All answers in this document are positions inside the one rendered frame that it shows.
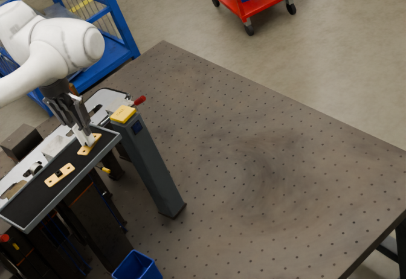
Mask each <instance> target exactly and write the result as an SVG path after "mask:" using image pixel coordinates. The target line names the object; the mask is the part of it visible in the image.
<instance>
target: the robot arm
mask: <svg viewBox="0 0 406 279"><path fill-rule="evenodd" d="M0 40H1V42H2V44H3V45H4V47H5V49H6V50H7V51H8V53H9V55H11V57H12V58H13V60H14V61H15V62H16V63H18V64H19V65H20V66H21V67H19V68H18V69H17V70H15V71H13V72H12V73H11V74H9V75H7V76H5V77H3V78H1V79H0V108H2V107H4V106H6V105H8V104H10V103H11V102H13V101H15V100H17V99H19V98H21V97H23V96H25V95H26V94H28V93H30V92H31V91H33V90H34V89H36V88H39V90H40V92H41V93H42V95H43V96H44V98H43V100H42V102H43V103H45V104H46V105H47V106H48V107H49V109H50V110H51V111H52V113H53V114H54V115H55V116H56V117H57V119H58V120H59V121H60V122H61V123H62V125H63V126H66V125H67V126H68V127H69V128H71V130H72V131H73V133H74V134H75V135H76V137H77V139H78V140H79V142H80V143H81V145H82V146H84V145H85V142H86V143H87V145H88V146H89V147H91V146H92V144H93V143H94V141H95V138H94V136H93V134H92V132H91V130H90V129H89V127H88V125H89V123H90V122H91V119H90V117H89V114H88V111H87V109H86V107H85V104H84V102H83V96H82V95H80V96H79V97H77V96H75V95H74V94H73V92H72V91H71V90H70V89H69V81H68V79H67V78H66V76H68V75H70V74H72V73H74V72H76V71H79V70H81V69H82V68H87V67H89V66H91V65H93V64H95V63H97V62H98V61H99V60H100V59H101V58H102V56H103V53H104V50H105V41H104V38H103V36H102V34H101V33H100V32H99V31H98V28H97V27H95V26H94V25H93V24H90V23H89V22H86V21H83V20H80V19H73V18H52V19H45V18H43V17H42V16H39V15H37V14H36V13H35V12H34V10H33V9H32V8H30V7H29V6H28V5H27V4H25V3H23V2H22V1H13V2H9V3H7V4H5V5H3V6H1V7H0Z"/></svg>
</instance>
